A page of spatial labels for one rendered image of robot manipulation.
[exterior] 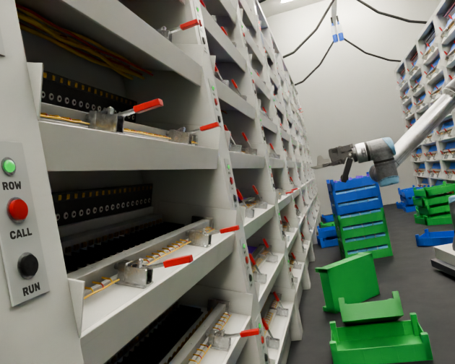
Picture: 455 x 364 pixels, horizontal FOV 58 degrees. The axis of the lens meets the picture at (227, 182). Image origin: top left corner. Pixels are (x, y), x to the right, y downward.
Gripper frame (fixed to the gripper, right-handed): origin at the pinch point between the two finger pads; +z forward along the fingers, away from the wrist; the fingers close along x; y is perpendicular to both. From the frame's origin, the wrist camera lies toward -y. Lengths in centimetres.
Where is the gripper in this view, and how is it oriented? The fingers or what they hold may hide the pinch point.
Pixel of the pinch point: (313, 168)
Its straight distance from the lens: 201.8
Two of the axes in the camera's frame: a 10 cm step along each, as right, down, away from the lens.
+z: -9.4, 2.2, 2.4
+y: -2.3, -9.7, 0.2
